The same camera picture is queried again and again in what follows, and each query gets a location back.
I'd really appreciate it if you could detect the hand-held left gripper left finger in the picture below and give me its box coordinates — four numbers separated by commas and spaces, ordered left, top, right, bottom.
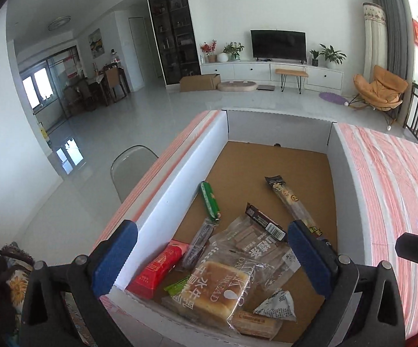
20, 219, 139, 347

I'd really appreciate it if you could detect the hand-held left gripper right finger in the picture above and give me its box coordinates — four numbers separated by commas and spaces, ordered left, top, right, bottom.
287, 219, 406, 347

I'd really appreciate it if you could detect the red snack packet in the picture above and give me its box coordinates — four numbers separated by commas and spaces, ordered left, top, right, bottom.
126, 239, 190, 300

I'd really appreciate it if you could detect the clear brown wafer packet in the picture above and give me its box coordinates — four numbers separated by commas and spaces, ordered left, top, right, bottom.
209, 215, 301, 290

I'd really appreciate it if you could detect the dark brown chocolate bar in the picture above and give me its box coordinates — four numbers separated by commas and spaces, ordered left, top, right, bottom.
246, 202, 288, 242

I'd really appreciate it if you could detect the grey triangular snack packet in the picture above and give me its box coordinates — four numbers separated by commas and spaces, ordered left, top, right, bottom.
253, 289, 298, 322

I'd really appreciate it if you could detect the long black snack packet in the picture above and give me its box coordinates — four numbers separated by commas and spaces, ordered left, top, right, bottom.
265, 175, 327, 243

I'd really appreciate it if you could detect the brown fruit roll packet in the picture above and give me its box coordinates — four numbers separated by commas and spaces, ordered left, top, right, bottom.
182, 217, 218, 270

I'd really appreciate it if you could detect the long white green snack packet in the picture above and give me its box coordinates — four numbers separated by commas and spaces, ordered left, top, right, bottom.
231, 309, 283, 340

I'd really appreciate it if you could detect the clear bread packet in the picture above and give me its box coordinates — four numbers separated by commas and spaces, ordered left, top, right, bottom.
160, 240, 263, 329

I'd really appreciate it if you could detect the green cylindrical snack packet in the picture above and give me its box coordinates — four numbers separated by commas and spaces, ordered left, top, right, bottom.
199, 181, 221, 221

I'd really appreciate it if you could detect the white cardboard box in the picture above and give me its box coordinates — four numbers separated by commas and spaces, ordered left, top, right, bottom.
90, 109, 379, 347

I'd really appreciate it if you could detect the orange striped tablecloth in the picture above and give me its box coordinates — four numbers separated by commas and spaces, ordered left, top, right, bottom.
93, 110, 418, 344

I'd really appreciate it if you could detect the transparent grey chair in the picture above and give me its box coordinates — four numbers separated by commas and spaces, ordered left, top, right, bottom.
110, 145, 159, 203

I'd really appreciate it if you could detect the orange lounge chair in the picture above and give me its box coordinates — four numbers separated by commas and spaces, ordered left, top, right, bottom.
350, 65, 409, 120

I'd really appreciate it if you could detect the purple round floor mat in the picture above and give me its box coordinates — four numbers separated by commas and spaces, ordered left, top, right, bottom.
319, 92, 348, 105

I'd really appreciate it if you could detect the wooden dining set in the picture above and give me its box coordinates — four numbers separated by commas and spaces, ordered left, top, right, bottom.
62, 63, 130, 112

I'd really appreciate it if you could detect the glass sliding door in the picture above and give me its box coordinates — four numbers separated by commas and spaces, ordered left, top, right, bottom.
17, 45, 87, 131

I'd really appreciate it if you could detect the small wooden bench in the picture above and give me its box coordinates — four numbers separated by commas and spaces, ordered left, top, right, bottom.
275, 69, 309, 95

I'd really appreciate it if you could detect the grey floor cushion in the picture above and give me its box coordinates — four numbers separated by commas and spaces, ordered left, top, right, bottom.
217, 80, 258, 93

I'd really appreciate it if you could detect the covered standing air conditioner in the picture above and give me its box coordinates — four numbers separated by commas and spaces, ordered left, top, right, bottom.
362, 2, 388, 76

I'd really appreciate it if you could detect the brown cardboard box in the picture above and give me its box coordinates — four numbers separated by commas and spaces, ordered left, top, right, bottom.
179, 73, 221, 93

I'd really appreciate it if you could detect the white television cabinet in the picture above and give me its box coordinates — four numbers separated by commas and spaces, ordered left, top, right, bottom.
199, 60, 344, 93

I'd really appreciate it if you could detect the large leafy potted plant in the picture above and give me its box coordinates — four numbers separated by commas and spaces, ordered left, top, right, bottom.
319, 44, 347, 69

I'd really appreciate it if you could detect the white door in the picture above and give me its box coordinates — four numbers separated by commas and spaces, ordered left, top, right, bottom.
127, 17, 146, 93

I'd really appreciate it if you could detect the grey curtain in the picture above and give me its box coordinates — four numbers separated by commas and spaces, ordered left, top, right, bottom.
369, 0, 415, 80

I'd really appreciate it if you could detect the black television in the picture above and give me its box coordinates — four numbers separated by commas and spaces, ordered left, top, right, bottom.
250, 29, 307, 62

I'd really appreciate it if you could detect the green plant in vase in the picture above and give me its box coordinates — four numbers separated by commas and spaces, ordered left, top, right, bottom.
223, 41, 245, 61

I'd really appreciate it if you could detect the red flower arrangement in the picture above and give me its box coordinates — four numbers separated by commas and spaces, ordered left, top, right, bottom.
200, 40, 218, 63

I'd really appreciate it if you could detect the dark glass display cabinet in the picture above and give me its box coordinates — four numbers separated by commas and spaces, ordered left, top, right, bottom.
146, 0, 201, 87

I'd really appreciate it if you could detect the round ceiling lamp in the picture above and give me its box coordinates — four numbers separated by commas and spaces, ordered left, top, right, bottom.
48, 15, 71, 30

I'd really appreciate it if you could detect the framed wall painting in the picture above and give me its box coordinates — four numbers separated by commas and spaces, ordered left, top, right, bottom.
88, 28, 105, 58

